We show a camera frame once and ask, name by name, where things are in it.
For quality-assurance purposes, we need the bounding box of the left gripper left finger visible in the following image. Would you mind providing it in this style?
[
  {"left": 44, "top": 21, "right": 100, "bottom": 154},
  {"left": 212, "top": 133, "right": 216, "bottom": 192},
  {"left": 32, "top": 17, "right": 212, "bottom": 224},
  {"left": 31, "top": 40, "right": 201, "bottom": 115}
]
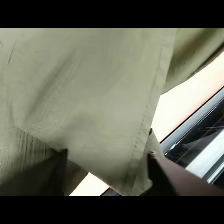
[{"left": 0, "top": 148, "right": 88, "bottom": 197}]

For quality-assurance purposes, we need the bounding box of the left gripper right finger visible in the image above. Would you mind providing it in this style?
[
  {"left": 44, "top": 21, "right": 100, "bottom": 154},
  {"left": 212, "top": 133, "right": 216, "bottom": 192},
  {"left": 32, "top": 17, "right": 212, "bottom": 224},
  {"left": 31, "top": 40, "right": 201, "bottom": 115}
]
[{"left": 146, "top": 151, "right": 224, "bottom": 197}]

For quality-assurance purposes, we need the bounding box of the pale green garment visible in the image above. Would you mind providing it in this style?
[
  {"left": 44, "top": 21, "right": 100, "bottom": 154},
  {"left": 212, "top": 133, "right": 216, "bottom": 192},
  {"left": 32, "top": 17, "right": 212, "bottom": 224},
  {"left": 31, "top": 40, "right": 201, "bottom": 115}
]
[{"left": 0, "top": 28, "right": 224, "bottom": 197}]

